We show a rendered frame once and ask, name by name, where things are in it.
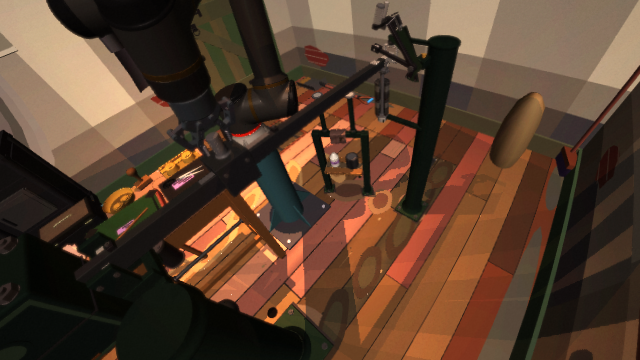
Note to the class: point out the dark steelyard beam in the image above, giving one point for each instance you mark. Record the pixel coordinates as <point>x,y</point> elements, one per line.
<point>310,111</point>

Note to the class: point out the brown stick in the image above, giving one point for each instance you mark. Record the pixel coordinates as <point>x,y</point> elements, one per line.
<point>136,219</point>

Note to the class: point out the red rod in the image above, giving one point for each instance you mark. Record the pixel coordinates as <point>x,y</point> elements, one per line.
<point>607,107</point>

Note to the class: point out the black pot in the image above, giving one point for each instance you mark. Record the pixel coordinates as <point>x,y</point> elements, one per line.
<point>353,160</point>

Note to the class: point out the green and tan door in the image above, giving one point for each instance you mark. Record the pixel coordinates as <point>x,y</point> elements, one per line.
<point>225,45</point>

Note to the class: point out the dark panel with green edge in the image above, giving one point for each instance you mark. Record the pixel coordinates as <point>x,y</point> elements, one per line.
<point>595,250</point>

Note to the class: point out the wooden table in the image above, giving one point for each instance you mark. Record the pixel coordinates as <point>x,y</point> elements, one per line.
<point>250,220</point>

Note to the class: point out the black pen tray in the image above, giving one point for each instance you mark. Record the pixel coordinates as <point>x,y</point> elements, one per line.
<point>182,181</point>

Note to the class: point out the grey hanger rod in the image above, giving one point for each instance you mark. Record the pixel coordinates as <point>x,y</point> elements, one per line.
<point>383,119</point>

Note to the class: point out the purple small block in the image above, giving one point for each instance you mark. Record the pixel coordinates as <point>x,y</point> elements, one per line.
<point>125,229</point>

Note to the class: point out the red wall sign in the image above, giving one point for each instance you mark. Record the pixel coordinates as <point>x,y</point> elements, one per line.
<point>160,102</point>
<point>316,55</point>

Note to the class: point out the red pencil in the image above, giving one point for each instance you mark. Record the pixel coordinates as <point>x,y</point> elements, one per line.
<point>160,198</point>

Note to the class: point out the tan oval disc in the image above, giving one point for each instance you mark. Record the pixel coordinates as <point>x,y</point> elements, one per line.
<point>517,129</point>

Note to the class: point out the dark green machine housing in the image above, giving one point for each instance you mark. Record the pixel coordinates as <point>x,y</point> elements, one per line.
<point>45,310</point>

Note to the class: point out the yellow brass block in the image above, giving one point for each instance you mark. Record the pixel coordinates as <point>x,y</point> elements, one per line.
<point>176,160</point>

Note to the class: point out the dark slotted weight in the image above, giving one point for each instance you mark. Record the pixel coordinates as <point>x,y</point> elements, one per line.
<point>382,86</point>
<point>382,105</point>

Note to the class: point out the dark green steelyard column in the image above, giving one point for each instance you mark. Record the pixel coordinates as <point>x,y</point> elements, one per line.
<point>432,125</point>

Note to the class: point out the green blotter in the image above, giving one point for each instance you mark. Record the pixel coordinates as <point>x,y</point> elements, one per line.
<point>145,210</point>

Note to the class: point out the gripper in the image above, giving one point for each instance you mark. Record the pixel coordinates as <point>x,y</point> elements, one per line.
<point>195,107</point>

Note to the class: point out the dark poise with grey knob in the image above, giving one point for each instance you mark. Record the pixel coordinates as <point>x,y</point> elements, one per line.
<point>235,170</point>

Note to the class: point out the black box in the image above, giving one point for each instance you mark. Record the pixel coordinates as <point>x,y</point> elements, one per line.
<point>30,170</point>

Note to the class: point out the white bottle purple label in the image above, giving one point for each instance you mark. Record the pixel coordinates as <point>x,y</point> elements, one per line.
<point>334,160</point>

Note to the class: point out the silver pen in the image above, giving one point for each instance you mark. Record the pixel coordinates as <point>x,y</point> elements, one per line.
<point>192,172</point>

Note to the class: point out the yellow round wheel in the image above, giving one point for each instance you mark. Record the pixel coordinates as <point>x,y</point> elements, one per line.
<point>117,201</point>

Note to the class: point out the dark green frame stand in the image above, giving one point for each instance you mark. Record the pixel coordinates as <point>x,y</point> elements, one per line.
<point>367,165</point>

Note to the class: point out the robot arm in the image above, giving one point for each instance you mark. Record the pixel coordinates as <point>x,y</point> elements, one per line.
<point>165,45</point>

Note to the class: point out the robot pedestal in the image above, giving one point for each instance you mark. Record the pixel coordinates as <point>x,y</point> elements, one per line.
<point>280,195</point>

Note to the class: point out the thick dark green cylinder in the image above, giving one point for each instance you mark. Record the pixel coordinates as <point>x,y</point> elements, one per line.
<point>200,325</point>

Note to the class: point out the brown small box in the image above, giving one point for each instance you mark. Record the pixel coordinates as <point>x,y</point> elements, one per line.
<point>338,135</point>

